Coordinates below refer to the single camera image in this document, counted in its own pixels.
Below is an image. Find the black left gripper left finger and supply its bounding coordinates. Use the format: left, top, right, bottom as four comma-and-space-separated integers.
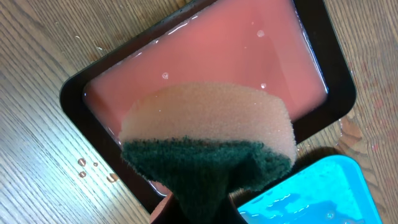
149, 193, 187, 224

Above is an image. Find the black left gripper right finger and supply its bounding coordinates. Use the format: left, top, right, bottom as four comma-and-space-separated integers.
217, 196, 247, 224

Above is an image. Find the dark green sponge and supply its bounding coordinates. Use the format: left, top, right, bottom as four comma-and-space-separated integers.
119, 83, 297, 223

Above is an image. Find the teal plastic tray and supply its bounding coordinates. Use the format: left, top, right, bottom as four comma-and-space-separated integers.
238, 155, 382, 224

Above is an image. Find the dark red-lined tray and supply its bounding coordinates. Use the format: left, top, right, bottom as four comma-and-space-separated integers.
60, 1, 356, 212

